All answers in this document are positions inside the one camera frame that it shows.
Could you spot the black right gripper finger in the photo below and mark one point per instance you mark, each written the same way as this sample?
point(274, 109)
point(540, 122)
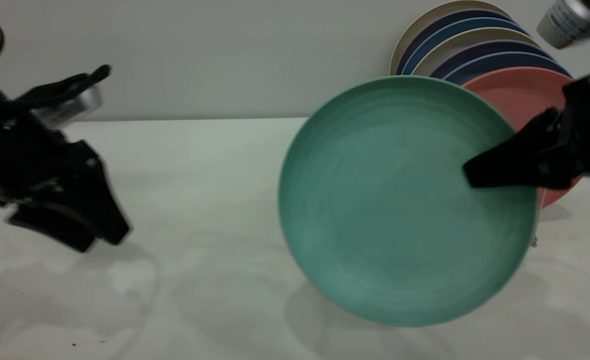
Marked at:
point(520, 162)

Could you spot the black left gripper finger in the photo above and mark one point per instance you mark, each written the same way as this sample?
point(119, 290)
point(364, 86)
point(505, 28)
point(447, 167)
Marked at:
point(54, 225)
point(104, 210)

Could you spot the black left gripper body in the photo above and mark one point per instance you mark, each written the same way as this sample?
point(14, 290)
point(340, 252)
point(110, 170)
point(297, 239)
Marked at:
point(19, 155)

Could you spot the green round plate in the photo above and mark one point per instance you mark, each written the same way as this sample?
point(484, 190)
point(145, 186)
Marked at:
point(385, 210)

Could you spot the pink round plate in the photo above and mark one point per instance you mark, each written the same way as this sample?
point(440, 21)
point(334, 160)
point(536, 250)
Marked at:
point(520, 92)

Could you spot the navy blue plate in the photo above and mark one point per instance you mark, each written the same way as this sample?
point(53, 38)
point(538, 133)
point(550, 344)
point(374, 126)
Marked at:
point(505, 59)

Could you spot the dark purple plate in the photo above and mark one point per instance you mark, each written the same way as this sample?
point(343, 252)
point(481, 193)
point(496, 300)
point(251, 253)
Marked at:
point(500, 46)
point(470, 15)

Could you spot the beige plate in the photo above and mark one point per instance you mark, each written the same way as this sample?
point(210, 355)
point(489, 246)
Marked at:
point(455, 6)
point(475, 37)

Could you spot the teal blue plate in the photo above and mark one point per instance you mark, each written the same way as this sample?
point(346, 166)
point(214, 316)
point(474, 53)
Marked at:
point(475, 24)

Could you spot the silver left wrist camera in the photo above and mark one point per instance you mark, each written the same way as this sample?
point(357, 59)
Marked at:
point(82, 102)

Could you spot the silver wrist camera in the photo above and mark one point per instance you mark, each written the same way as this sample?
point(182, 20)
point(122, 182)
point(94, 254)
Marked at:
point(82, 102)
point(567, 22)

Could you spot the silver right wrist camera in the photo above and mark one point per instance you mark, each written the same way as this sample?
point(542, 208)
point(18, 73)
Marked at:
point(567, 22)

